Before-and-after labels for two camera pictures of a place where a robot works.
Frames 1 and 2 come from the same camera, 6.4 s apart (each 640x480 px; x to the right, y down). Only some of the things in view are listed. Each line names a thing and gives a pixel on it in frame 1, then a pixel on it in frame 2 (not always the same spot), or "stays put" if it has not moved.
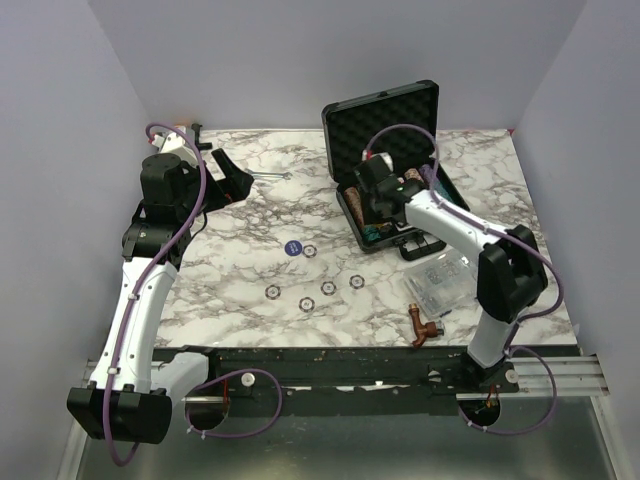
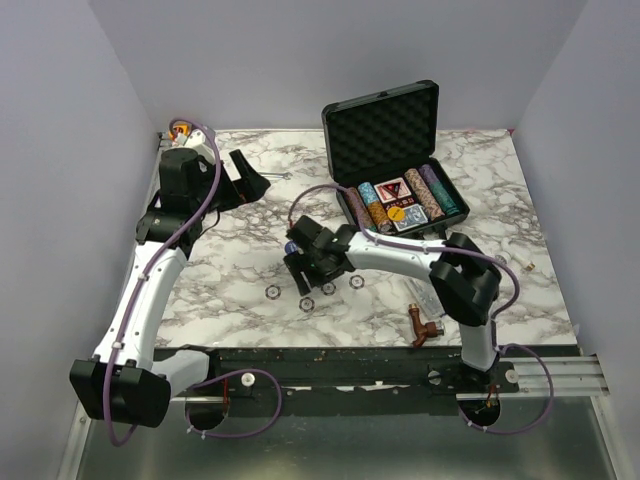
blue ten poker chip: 273,292 stays put
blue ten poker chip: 306,304 stays put
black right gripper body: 370,204 to 321,272
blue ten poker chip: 356,281 stays put
